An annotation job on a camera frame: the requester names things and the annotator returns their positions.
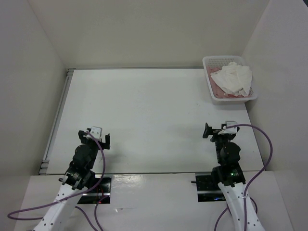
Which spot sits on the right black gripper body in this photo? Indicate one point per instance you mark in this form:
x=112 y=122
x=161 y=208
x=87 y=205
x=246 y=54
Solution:
x=220 y=139

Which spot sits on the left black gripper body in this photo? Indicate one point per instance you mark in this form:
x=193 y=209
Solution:
x=93 y=144

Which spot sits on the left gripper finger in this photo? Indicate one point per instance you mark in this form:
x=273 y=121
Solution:
x=82 y=135
x=106 y=144

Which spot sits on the white skirt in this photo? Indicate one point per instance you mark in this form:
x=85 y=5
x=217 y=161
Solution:
x=234 y=79

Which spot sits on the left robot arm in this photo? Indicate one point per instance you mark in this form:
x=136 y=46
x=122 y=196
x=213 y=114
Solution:
x=78 y=179

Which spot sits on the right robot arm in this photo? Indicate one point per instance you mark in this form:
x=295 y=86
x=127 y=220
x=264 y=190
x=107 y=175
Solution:
x=229 y=178

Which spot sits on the pink skirt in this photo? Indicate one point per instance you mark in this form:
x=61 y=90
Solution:
x=217 y=91

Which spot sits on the white plastic basket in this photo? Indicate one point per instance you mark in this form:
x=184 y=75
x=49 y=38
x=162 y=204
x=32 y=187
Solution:
x=212 y=62

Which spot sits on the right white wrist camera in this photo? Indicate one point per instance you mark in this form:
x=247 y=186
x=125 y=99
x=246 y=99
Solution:
x=229 y=127

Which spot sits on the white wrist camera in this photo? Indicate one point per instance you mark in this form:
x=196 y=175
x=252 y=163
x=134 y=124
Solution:
x=94 y=132
x=229 y=127

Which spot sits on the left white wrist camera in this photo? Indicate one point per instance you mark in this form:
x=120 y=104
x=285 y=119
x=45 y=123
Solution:
x=94 y=132

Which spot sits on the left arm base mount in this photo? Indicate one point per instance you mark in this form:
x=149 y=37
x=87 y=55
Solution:
x=99 y=195

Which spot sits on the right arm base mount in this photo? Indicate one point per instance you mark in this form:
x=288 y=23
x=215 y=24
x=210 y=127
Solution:
x=207 y=190

